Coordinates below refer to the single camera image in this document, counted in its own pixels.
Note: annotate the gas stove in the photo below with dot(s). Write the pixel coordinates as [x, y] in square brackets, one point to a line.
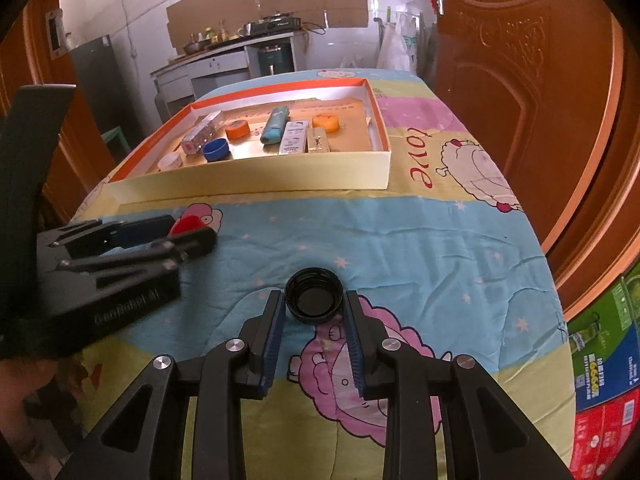
[275, 24]

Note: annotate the yellow-orange bottle cap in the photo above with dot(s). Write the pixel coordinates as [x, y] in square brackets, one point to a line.
[326, 121]

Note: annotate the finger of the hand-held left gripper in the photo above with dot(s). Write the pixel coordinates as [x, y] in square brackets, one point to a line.
[145, 230]
[195, 245]

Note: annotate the blue bottle cap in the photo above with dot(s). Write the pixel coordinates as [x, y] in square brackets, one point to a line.
[216, 150]

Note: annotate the wooden door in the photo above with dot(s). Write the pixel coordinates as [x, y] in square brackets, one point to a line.
[510, 85]

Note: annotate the shallow cardboard box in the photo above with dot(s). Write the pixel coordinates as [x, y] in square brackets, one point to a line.
[250, 177]

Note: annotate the red carton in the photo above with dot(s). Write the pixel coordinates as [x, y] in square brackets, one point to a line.
[607, 440]

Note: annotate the printed blanket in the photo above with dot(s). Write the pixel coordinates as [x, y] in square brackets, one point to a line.
[425, 260]

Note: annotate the green carton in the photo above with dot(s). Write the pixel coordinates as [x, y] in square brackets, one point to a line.
[607, 340]

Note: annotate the teal tube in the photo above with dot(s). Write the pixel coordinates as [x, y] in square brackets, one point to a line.
[275, 125]

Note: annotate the orange bottle cap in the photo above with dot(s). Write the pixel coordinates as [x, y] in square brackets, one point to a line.
[237, 130]

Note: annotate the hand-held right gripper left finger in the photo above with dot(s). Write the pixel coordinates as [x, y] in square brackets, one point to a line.
[272, 347]

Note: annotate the small white plastic bag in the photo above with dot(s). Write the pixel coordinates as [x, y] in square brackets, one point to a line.
[351, 62]

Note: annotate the white kitchen counter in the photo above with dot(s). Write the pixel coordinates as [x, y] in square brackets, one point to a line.
[215, 67]

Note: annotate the grey refrigerator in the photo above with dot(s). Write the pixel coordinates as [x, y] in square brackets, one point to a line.
[97, 90]

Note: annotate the white bottle cap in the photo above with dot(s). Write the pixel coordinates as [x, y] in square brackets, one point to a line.
[170, 162]

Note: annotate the green stool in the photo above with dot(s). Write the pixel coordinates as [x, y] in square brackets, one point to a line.
[117, 140]

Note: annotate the silver pot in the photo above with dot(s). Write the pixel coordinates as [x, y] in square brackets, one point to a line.
[244, 30]

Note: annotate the large white plastic bag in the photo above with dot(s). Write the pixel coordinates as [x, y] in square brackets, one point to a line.
[400, 45]

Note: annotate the white tube box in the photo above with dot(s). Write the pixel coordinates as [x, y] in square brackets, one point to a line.
[294, 137]

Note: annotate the red bottle cap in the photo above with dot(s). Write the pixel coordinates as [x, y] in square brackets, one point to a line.
[186, 224]

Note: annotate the black bottle cap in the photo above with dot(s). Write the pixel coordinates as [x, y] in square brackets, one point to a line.
[315, 300]

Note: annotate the small gold box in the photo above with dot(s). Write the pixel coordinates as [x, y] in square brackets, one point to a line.
[318, 140]

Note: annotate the metal basin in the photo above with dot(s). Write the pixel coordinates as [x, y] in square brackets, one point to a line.
[195, 46]

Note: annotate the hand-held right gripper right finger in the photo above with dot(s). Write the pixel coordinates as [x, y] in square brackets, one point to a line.
[356, 347]

